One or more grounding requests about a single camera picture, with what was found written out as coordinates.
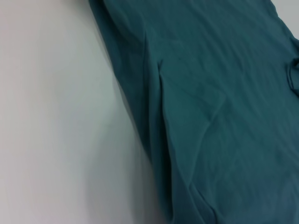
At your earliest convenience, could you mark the teal blue shirt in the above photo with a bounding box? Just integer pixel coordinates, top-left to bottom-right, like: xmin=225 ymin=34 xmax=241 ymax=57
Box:
xmin=88 ymin=0 xmax=299 ymax=224

